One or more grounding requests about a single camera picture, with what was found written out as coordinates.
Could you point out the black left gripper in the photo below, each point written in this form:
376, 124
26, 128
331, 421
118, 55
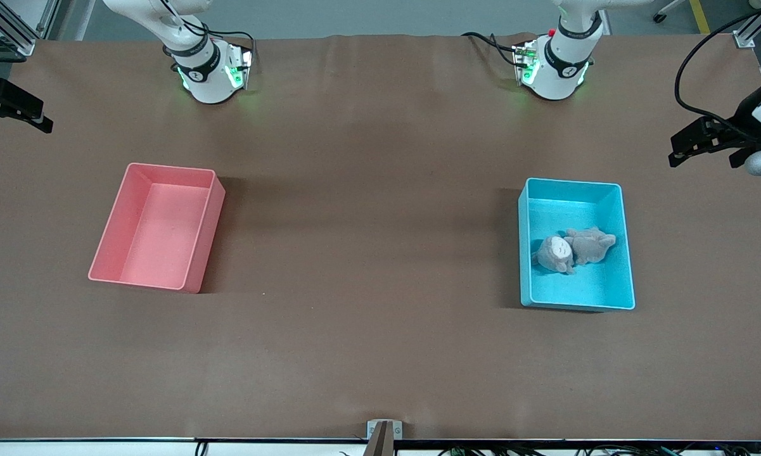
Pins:
737, 132

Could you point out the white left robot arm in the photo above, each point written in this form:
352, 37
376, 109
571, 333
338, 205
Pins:
557, 76

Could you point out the brown table cover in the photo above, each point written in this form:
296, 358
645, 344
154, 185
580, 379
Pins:
380, 348

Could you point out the plain grey plush toy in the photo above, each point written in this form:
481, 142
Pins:
589, 244

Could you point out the pink plastic box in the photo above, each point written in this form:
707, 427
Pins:
158, 253

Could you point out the black chair caster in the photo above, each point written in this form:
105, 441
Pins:
660, 17

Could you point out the silver metal bracket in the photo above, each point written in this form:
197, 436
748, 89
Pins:
372, 429

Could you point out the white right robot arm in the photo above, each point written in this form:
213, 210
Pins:
209, 82

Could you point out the grey plush toy white face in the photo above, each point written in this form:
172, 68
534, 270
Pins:
552, 253

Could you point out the brown post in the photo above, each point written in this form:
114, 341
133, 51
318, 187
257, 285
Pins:
380, 443

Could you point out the aluminium frame profile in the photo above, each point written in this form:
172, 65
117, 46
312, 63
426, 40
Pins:
751, 35
22, 43

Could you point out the blue plastic box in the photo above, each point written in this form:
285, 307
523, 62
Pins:
570, 291

